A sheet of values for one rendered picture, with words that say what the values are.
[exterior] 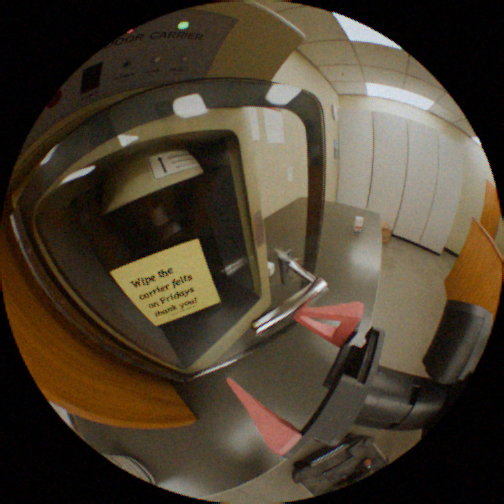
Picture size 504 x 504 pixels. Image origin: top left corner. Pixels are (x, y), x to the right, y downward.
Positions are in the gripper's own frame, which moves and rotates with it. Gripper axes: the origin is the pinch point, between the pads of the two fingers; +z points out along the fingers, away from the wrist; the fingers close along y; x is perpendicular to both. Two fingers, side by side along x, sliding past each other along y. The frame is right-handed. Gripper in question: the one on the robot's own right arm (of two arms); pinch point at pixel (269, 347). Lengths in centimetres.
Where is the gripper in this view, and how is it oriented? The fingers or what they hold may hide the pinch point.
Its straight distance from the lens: 15.6
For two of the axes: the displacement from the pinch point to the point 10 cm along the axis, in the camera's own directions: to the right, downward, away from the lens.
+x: 1.4, 8.4, 5.3
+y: -6.5, 4.8, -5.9
